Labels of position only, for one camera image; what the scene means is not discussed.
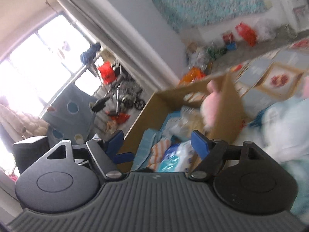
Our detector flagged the pink plush toy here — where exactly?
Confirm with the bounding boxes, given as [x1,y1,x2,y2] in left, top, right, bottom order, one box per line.
[200,80,221,131]

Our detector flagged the blue checkered towel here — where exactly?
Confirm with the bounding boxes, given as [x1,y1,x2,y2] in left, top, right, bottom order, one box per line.
[131,129,163,171]

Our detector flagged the orange striped white towel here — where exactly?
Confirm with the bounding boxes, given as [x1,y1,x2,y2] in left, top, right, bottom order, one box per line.
[147,138,171,171]

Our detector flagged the blue bandage box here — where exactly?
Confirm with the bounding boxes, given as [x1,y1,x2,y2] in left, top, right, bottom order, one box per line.
[160,111,181,137]

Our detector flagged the cotton swab zip bag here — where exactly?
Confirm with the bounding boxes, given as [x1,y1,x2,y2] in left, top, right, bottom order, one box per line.
[170,106,204,142]

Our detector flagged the brown cardboard box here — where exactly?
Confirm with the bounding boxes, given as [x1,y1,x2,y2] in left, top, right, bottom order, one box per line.
[118,72,247,172]

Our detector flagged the blue tissue pack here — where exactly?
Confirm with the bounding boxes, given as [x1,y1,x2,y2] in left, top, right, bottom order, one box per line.
[157,140,195,174]

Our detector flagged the grey blue cat tent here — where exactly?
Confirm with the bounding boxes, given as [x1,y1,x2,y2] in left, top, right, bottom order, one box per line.
[42,84,97,147]

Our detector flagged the white plastic shopping bag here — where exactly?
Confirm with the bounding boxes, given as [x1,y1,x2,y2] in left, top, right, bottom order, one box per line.
[233,96,309,175]

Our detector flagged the red plastic bag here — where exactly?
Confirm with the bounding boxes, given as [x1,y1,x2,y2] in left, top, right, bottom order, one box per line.
[235,22,257,47]

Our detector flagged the white window curtain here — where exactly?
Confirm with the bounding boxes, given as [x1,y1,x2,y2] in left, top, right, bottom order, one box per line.
[57,0,186,91]

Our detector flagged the white water dispenser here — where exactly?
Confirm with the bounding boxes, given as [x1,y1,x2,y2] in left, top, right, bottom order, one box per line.
[280,0,308,33]

